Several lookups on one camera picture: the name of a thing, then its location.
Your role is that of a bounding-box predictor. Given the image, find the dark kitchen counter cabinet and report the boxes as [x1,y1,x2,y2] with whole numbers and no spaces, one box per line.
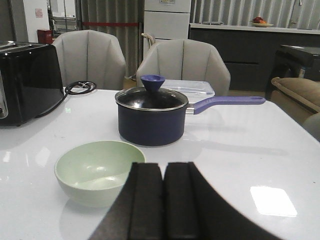
[189,23,320,92]

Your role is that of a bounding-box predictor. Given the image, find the black chrome toaster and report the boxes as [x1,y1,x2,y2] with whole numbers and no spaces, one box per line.
[0,40,64,126]

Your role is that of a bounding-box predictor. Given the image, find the dark blue saucepan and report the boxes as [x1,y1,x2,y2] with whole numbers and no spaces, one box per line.
[117,96,266,146]

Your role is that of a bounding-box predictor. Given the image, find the glass lid blue knob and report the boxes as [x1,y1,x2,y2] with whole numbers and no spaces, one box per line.
[115,74,189,112]

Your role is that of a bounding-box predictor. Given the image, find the light green bowl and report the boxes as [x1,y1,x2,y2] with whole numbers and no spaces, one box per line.
[54,140,146,208]

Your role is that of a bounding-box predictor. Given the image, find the beige plastic chair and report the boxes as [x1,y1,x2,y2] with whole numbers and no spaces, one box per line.
[141,32,156,49]

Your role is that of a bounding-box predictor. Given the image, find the black side table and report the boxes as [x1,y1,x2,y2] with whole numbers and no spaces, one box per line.
[262,44,320,100]

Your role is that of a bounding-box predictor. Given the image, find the right grey upholstered chair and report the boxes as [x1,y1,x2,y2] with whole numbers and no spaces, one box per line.
[136,39,231,96]

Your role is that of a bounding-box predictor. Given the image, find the fruit plate on counter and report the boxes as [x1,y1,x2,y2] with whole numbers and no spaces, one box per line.
[250,16,273,28]

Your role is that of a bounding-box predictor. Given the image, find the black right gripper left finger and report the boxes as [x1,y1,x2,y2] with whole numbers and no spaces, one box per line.
[89,162,164,240]

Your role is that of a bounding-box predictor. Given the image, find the clear plastic storage box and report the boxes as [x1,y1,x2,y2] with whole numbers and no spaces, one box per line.
[161,79,215,96]

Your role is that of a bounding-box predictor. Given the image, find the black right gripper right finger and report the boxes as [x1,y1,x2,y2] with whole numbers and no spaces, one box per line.
[164,162,277,240]

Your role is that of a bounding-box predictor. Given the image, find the red barrier tape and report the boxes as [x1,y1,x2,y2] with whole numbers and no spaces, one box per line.
[82,22,140,27]

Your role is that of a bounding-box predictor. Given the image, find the black toaster power cable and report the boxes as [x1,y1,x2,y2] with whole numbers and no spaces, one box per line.
[37,80,98,118]

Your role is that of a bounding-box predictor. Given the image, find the white refrigerator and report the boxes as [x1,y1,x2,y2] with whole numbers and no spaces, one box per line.
[143,0,192,58]

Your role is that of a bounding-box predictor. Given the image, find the grey upholstered chair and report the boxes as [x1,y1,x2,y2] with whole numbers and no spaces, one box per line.
[53,30,126,90]
[136,39,231,96]

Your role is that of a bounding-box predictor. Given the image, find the left grey upholstered chair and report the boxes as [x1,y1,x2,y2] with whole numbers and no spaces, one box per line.
[53,30,126,90]

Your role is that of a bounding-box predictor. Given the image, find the red box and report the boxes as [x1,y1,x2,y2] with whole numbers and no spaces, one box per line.
[36,29,53,44]

